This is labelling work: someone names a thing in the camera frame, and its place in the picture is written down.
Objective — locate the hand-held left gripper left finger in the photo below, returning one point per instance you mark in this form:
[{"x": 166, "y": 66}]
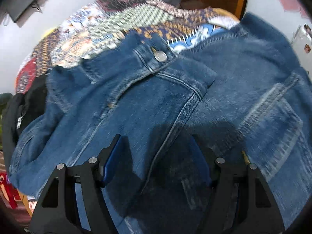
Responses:
[{"x": 111, "y": 162}]

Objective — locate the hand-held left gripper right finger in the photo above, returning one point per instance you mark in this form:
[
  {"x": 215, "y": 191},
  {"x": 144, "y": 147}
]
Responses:
[{"x": 199, "y": 159}]

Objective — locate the blue denim jeans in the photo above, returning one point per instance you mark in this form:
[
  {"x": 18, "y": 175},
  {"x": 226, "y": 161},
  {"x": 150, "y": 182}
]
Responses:
[{"x": 146, "y": 102}]

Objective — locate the black garment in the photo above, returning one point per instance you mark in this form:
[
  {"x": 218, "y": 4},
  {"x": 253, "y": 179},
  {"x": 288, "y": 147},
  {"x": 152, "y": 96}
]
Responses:
[{"x": 14, "y": 117}]

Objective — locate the red patterned cloth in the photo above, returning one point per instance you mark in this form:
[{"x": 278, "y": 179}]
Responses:
[{"x": 7, "y": 187}]

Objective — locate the grey green cloth bundle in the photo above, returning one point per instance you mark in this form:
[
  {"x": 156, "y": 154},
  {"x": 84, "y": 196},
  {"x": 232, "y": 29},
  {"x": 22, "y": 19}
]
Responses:
[{"x": 4, "y": 102}]

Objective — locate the patchwork patterned bedspread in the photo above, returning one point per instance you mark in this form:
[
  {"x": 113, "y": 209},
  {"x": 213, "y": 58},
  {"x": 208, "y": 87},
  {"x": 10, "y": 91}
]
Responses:
[{"x": 104, "y": 26}]

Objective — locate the white refrigerator with magnets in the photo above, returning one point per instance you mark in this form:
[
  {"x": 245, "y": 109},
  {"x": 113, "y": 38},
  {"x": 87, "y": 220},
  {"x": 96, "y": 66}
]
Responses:
[{"x": 273, "y": 4}]

